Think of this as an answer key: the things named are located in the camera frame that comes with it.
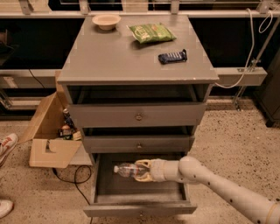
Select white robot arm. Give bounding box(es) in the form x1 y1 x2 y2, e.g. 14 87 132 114
136 156 280 224

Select white red sneaker upper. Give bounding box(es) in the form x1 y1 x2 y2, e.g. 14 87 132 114
0 133 18 167

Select white sneaker lower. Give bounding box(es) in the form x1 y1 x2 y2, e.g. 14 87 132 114
0 199 14 218

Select grey open bottom drawer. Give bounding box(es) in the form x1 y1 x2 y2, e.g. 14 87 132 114
84 152 197 217

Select green chip bag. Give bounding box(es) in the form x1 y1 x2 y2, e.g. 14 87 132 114
129 23 176 44

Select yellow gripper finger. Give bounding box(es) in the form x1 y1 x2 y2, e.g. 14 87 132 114
135 159 151 167
134 175 153 182

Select open cardboard box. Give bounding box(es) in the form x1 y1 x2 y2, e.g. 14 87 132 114
18 71 81 168

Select beige bowl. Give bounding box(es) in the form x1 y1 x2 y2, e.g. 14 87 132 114
92 14 121 31

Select grey wooden drawer cabinet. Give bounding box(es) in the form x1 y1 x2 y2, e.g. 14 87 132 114
58 16 218 142

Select grey middle drawer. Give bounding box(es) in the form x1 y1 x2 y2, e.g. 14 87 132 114
83 135 194 153

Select items inside cardboard box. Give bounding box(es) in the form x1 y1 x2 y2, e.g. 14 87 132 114
59 108 81 141

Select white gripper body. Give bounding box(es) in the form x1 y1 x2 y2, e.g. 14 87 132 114
150 159 165 182

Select dark blue snack bar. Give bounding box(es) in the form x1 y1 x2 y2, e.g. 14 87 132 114
158 49 187 65

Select clear plastic water bottle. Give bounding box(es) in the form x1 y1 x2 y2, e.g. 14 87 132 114
114 163 150 178

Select grey top drawer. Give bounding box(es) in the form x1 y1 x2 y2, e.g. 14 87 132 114
68 103 206 128

